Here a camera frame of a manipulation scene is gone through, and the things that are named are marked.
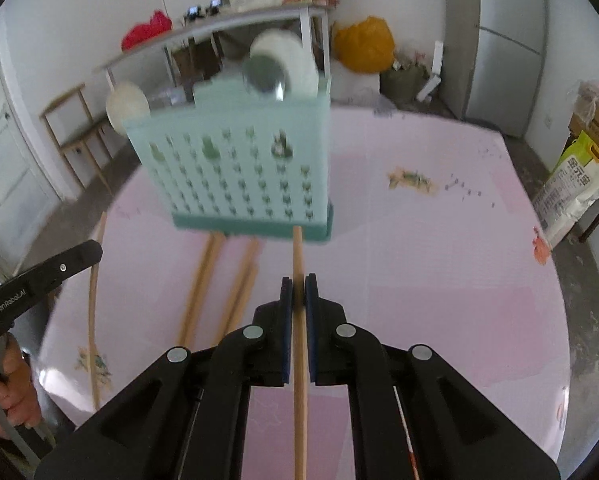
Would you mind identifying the white desk with wooden top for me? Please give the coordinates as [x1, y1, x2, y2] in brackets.
[96, 2, 330, 106]

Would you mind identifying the wooden chopstick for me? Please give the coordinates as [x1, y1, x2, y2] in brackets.
[292, 225, 309, 480]

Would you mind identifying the pile of wooden chopsticks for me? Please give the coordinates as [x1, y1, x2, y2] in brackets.
[178, 232, 261, 348]

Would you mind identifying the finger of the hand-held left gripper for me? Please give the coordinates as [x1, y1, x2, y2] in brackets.
[12, 240, 103, 293]

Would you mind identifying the yellow plastic bag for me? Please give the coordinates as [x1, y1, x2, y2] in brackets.
[333, 16, 396, 75]

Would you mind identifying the red plastic bag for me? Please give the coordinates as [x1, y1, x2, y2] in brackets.
[122, 10, 172, 51]

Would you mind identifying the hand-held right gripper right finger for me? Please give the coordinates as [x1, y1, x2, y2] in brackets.
[304, 272, 563, 480]

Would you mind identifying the white door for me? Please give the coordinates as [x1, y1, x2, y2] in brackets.
[0, 25, 62, 261]

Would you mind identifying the large metal ladle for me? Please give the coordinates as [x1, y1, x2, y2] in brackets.
[242, 55, 286, 97]

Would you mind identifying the grey refrigerator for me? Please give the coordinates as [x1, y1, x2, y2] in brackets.
[449, 0, 550, 138]

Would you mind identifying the dark green sack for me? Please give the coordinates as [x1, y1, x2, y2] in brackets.
[382, 55, 430, 101]

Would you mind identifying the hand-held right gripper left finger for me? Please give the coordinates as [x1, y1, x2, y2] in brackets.
[33, 276, 294, 480]

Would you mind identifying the open cardboard box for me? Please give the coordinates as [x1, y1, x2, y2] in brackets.
[567, 82, 599, 176]

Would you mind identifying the person's left hand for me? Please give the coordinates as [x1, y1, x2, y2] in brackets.
[0, 332, 42, 438]

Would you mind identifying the white plastic ladle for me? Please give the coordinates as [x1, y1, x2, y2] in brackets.
[249, 29, 320, 96]

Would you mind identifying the cream rice paddle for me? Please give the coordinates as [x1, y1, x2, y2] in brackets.
[106, 82, 150, 136]

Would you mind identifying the wooden chair with dark seat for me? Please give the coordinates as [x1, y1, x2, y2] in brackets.
[40, 84, 115, 196]

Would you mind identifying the yellow and white rice bag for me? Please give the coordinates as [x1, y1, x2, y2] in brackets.
[532, 130, 599, 251]

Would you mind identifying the teal star-cut utensil holder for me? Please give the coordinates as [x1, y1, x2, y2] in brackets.
[122, 72, 335, 246]

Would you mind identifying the pink printed tablecloth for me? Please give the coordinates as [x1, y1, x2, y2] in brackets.
[39, 105, 567, 480]

